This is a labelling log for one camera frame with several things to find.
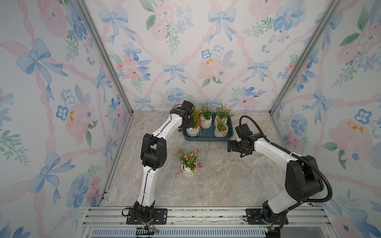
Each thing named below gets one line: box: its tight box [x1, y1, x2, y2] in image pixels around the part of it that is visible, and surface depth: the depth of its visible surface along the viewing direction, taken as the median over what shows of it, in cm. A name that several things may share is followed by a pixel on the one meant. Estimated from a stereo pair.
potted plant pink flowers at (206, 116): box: [199, 103, 214, 129], surface depth 108 cm
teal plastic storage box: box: [182, 113, 234, 142], surface depth 105 cm
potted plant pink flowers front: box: [176, 148, 205, 180], surface depth 80 cm
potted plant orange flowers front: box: [213, 117, 229, 138], surface depth 102 cm
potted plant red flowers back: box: [185, 108, 202, 137], surface depth 99 cm
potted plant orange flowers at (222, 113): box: [214, 103, 236, 127], surface depth 105 cm
